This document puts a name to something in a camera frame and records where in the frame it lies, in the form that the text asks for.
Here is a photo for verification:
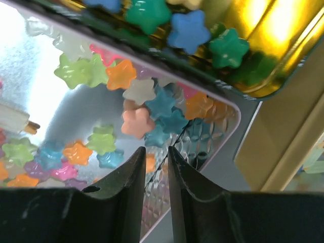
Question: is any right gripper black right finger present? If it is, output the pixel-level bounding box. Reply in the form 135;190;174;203
168;146;323;242

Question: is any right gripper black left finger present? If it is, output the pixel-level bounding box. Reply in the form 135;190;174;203
1;147;146;242

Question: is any gold tin of pastel gummies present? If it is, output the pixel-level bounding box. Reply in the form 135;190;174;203
234;101;324;192

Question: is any gold tin of star candies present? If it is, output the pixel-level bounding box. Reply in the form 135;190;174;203
40;1;323;100

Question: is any pink tin of bright gummies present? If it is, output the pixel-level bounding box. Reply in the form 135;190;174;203
1;1;241;242

